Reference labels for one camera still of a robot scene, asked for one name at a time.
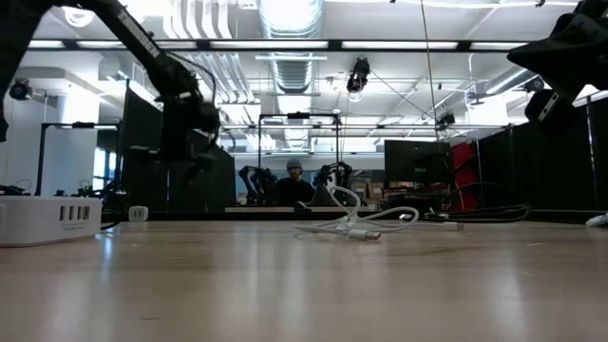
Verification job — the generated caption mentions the black monitor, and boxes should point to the black monitor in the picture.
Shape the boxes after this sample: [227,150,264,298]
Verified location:
[383,139,453,187]

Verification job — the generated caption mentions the black curtain partition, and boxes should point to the black curtain partition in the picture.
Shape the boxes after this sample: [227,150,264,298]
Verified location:
[120,79,238,214]
[476,94,608,211]

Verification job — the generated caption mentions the cardboard boxes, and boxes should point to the cardboard boxes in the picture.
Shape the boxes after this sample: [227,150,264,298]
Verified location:
[351,181,385,205]

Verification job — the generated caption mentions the white USB charging hub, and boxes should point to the white USB charging hub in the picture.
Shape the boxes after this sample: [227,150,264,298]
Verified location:
[0,195,103,249]

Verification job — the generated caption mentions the silver ventilation duct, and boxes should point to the silver ventilation duct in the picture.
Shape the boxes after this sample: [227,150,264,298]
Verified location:
[255,0,328,96]

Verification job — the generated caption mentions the thin hanging wire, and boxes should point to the thin hanging wire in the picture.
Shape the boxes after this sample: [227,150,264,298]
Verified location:
[419,0,441,143]

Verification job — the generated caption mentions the black hanging camera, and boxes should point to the black hanging camera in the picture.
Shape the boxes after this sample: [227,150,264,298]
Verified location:
[345,56,372,95]

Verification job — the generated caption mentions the white tagged USB cable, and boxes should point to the white tagged USB cable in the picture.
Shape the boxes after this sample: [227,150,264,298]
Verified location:
[293,184,466,242]

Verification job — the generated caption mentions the black ceiling spotlight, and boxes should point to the black ceiling spotlight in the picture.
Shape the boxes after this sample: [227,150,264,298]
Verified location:
[435,112,457,132]
[8,77,33,102]

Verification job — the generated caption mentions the black metal rig frame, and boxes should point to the black metal rig frame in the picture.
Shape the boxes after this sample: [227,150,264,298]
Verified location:
[35,121,121,197]

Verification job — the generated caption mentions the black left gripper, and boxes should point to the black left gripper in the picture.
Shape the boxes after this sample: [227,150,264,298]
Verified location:
[160,89,222,184]

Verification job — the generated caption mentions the person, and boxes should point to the person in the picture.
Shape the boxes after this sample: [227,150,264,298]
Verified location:
[274,158,316,208]

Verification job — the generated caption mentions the red cabinet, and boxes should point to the red cabinet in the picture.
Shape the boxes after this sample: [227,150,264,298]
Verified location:
[449,141,480,212]

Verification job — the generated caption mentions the black USB cable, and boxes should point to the black USB cable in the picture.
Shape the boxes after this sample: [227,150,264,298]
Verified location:
[400,181,532,224]

